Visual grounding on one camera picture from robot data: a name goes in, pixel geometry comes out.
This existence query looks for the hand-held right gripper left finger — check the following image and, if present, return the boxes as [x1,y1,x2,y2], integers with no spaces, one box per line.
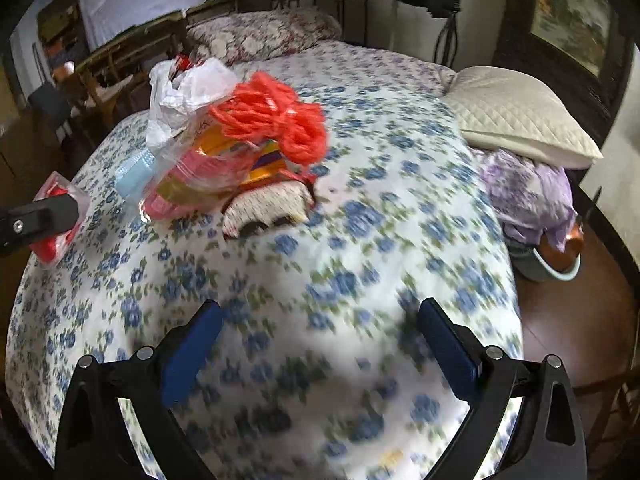
[54,300,224,480]

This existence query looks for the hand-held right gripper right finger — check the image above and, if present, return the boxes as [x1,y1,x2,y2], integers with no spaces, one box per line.
[418,298,588,480]

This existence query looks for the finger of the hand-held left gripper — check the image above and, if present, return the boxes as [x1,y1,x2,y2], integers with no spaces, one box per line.
[0,194,83,258]

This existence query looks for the small red packet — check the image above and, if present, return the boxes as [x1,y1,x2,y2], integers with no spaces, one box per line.
[29,171,91,266]

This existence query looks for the blue face mask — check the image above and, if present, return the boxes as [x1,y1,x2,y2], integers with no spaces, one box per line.
[114,152,157,196]

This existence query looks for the clear pink printed bag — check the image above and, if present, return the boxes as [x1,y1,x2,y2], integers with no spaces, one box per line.
[139,125,261,223]

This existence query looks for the black office chair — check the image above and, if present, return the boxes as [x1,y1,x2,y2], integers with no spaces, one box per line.
[27,82,73,136]

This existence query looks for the dark cookie packet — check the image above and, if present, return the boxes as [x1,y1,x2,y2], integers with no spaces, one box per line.
[222,180,316,238]

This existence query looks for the purple floral cloth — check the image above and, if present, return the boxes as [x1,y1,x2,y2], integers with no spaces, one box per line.
[480,147,578,253]

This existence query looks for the dark wooden stool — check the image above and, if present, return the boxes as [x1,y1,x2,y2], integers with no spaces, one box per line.
[570,370,640,461]

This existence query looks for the shelf with boxes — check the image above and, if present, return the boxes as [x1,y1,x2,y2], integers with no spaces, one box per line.
[35,0,86,66]

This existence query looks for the wooden desk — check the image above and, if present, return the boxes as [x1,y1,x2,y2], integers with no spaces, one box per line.
[75,12,188,111]

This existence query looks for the colourful snack packet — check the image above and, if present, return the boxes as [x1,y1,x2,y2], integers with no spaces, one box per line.
[240,140,313,186]

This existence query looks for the white plastic bag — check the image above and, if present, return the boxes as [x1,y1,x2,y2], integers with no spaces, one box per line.
[147,57,238,151]

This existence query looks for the white quilted pillow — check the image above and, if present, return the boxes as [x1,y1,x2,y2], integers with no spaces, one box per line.
[442,66,605,171]

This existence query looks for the white dust sheet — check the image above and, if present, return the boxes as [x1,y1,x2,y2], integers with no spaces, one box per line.
[75,0,251,56]

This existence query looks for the red yarn bundle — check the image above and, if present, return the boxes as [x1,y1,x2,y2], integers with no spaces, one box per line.
[209,71,328,166]

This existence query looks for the floral bed pillow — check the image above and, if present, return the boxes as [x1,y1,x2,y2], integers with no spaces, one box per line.
[187,9,343,66]

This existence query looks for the black metal coat rack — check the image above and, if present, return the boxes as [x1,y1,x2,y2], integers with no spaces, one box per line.
[435,10,461,68]

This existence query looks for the white hanging cloth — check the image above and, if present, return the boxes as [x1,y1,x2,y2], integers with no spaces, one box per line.
[367,0,451,63]

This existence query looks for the framed landscape painting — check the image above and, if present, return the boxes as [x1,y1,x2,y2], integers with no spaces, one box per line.
[492,0,633,126]

